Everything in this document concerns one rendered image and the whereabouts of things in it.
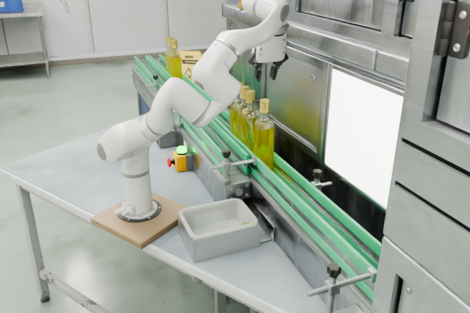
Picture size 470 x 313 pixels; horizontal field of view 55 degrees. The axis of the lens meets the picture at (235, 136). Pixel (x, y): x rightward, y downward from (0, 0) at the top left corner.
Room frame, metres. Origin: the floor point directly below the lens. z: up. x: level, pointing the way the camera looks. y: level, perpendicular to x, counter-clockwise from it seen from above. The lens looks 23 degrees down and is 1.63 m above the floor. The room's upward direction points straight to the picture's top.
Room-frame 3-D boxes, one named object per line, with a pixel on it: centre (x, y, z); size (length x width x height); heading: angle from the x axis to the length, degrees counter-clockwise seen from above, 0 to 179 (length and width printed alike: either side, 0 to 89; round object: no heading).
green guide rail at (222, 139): (2.24, 0.28, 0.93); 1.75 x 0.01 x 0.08; 22
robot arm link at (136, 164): (1.37, 0.35, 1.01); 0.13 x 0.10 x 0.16; 136
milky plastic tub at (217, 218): (1.23, 0.06, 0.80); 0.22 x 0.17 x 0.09; 112
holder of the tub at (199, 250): (1.24, 0.03, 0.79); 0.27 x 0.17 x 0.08; 112
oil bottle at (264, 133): (1.45, -0.10, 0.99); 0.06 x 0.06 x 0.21; 22
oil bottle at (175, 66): (2.53, 0.34, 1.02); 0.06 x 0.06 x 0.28; 22
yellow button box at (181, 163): (1.75, 0.23, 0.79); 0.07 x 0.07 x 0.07; 22
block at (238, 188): (1.38, -0.01, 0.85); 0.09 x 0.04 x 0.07; 112
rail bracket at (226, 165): (1.37, 0.01, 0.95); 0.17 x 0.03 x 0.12; 112
